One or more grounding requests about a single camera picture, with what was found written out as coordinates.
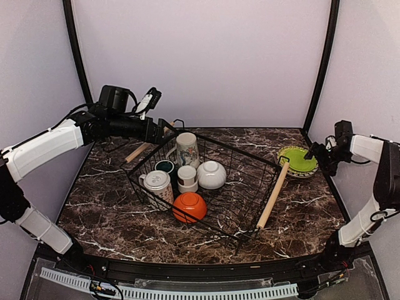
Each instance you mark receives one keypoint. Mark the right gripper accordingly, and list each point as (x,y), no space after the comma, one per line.
(330,169)

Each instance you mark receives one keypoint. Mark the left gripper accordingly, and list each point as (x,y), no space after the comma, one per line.
(158,132)

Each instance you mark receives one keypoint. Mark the grey deer pattern plate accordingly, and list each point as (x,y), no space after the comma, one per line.
(297,177)

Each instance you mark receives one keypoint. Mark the yellow woven pattern plate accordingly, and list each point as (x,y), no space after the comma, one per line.
(282,150)

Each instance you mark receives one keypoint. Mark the lime green plate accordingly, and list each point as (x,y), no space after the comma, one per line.
(295,157)

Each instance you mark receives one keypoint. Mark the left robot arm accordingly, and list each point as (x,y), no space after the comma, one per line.
(83,125)

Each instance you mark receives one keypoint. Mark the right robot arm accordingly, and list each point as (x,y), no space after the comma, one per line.
(383,202)

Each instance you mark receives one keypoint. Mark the tall dragon pattern mug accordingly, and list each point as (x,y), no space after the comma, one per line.
(187,152)

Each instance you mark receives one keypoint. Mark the dark green cup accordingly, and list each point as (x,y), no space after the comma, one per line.
(165,165)

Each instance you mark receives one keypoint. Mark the white leaf pattern mug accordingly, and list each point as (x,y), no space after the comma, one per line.
(159,189)

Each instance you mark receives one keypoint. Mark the white brown striped cup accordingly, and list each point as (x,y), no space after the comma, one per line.
(187,179)

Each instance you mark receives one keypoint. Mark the white ribbed bowl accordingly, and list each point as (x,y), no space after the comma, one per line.
(211,175)

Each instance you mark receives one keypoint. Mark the orange bowl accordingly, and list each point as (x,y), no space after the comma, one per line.
(189,207)

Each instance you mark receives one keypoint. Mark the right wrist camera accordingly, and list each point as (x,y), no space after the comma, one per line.
(330,142)

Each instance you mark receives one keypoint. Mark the left wooden rack handle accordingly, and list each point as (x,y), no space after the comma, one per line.
(137,152)

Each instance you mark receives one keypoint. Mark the wooden rack handle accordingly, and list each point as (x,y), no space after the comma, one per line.
(273,197)
(137,152)

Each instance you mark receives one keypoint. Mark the right wooden rack handle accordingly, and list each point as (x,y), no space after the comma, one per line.
(273,197)

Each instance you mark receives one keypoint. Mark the black front rail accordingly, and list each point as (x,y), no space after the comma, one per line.
(298,268)

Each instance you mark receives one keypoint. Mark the white slotted cable duct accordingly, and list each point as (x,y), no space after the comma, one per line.
(154,289)

